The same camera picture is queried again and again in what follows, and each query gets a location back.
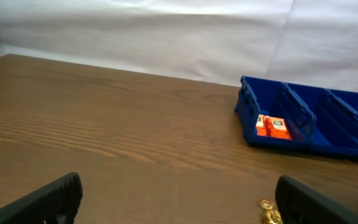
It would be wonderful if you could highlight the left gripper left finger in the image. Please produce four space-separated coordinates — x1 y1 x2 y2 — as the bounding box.
0 172 83 224

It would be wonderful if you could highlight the gold wrapped candy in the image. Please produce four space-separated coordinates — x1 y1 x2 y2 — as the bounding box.
259 198 284 224

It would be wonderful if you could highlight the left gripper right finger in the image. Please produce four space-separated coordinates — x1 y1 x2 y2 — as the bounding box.
275 174 358 224

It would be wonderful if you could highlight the blue tray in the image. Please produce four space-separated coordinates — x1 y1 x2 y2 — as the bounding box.
234 75 358 162

